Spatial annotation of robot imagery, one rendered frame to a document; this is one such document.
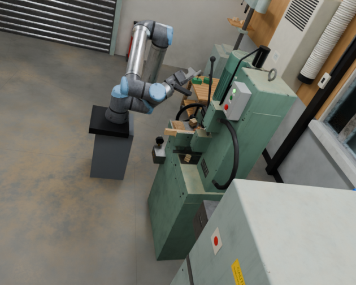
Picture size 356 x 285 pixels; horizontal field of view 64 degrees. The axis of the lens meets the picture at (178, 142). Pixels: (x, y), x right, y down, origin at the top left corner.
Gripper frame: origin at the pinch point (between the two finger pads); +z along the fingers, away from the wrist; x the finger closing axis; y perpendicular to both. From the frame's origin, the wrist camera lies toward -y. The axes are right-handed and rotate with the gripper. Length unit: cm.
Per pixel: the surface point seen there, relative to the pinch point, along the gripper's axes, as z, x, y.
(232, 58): 14.2, -18.3, -3.0
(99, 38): 30, 296, 107
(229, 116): -13.6, -36.0, -23.4
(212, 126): -16.7, -17.9, -26.9
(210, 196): -36, -3, -65
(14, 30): -64, 312, 176
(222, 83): 6.6, -8.5, -12.9
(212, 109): -13.3, -22.2, -18.9
